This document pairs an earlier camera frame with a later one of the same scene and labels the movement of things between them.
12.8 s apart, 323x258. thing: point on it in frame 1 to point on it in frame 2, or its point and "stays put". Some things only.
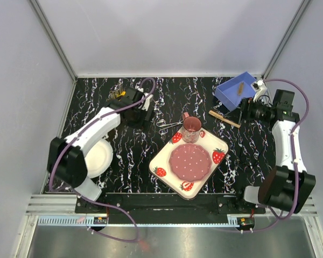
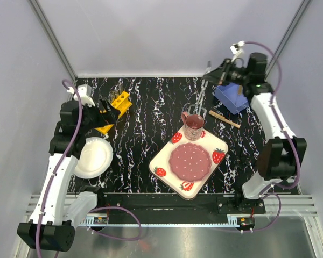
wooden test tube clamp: x=220 y=117 stays put
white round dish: x=99 y=158 stays put
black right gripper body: x=248 y=104 to x=231 y=74
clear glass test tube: x=113 y=94 stays put
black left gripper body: x=138 y=119 to x=93 y=119
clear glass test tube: x=120 y=86 stays put
